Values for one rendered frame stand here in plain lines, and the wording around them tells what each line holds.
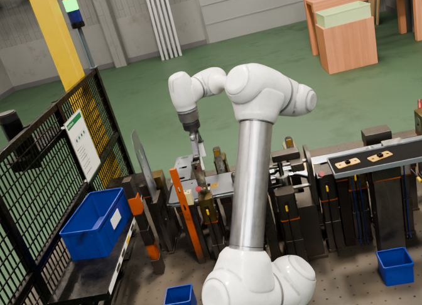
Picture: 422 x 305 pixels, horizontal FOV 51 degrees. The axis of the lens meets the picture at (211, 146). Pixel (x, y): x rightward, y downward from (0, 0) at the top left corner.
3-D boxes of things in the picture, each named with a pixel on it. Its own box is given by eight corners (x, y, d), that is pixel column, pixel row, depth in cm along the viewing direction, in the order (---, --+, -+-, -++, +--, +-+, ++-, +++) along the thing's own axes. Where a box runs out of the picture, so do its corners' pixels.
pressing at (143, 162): (157, 190, 214) (136, 127, 200) (154, 202, 203) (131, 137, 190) (156, 190, 214) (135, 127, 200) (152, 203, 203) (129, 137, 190)
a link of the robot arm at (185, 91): (186, 113, 181) (208, 101, 189) (175, 78, 175) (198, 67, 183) (169, 112, 189) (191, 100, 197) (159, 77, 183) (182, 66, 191)
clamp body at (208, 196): (230, 254, 203) (212, 189, 190) (231, 268, 194) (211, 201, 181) (217, 256, 204) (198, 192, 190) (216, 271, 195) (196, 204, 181)
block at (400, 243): (400, 248, 179) (392, 152, 161) (408, 261, 172) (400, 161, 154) (376, 253, 180) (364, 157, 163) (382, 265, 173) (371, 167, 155)
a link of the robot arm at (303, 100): (282, 84, 155) (259, 74, 146) (327, 85, 142) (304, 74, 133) (275, 120, 155) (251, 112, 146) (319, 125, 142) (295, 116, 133)
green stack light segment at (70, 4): (80, 7, 237) (76, -4, 235) (76, 9, 231) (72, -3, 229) (69, 10, 238) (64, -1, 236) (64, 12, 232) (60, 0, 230)
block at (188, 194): (211, 254, 207) (191, 188, 192) (211, 259, 203) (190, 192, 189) (204, 255, 207) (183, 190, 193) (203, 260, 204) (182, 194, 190)
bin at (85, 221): (132, 211, 194) (123, 186, 189) (108, 256, 167) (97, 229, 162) (99, 216, 198) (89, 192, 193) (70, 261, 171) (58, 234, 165)
